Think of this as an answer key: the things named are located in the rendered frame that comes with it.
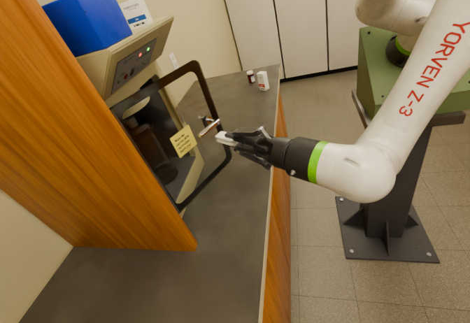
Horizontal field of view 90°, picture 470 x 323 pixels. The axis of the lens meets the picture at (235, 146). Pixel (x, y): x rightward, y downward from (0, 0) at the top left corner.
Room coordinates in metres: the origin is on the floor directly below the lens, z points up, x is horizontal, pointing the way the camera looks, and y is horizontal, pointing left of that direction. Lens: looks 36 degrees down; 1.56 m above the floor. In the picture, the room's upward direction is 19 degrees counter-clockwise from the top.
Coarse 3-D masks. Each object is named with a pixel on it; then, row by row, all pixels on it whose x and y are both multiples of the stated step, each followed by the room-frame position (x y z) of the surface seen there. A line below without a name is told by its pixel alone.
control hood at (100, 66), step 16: (144, 32) 0.62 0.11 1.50; (160, 32) 0.71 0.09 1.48; (112, 48) 0.50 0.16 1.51; (128, 48) 0.55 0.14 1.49; (160, 48) 0.77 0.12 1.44; (80, 64) 0.51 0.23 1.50; (96, 64) 0.50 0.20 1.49; (112, 64) 0.51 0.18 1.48; (96, 80) 0.51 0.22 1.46; (112, 80) 0.53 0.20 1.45; (128, 80) 0.62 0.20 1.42
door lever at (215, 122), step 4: (208, 116) 0.70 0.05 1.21; (208, 120) 0.69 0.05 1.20; (212, 120) 0.68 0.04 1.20; (216, 120) 0.66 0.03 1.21; (212, 124) 0.64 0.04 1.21; (216, 124) 0.65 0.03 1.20; (208, 128) 0.63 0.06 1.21; (212, 128) 0.64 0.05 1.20; (200, 132) 0.62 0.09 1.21; (204, 132) 0.62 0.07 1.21; (208, 132) 0.63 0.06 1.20; (200, 136) 0.61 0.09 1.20; (204, 136) 0.61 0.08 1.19
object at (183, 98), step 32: (192, 64) 0.71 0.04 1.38; (160, 96) 0.62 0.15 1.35; (192, 96) 0.68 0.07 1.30; (128, 128) 0.55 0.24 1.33; (160, 128) 0.59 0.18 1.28; (192, 128) 0.65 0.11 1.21; (160, 160) 0.56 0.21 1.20; (192, 160) 0.62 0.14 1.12; (224, 160) 0.70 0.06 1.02; (192, 192) 0.59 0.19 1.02
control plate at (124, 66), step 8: (152, 40) 0.68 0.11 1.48; (144, 48) 0.64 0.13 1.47; (152, 48) 0.70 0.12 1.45; (128, 56) 0.56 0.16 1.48; (136, 56) 0.61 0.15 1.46; (144, 56) 0.66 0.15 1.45; (120, 64) 0.54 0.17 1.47; (128, 64) 0.58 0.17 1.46; (136, 64) 0.63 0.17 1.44; (144, 64) 0.69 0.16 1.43; (120, 72) 0.55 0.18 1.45; (128, 72) 0.60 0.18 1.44; (136, 72) 0.65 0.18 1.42; (120, 80) 0.57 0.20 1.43; (112, 88) 0.54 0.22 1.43
